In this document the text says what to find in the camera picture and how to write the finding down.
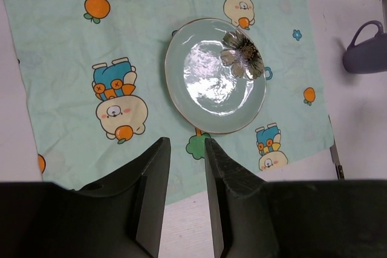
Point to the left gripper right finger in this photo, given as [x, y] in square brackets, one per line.
[251, 217]

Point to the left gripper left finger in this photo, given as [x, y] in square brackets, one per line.
[119, 215]

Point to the green floral plate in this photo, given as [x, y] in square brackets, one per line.
[215, 76]

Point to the green cartoon print cloth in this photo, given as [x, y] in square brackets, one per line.
[57, 43]

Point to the lavender mug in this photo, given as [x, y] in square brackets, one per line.
[369, 56]

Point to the silver table knife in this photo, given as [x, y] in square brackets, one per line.
[336, 161]

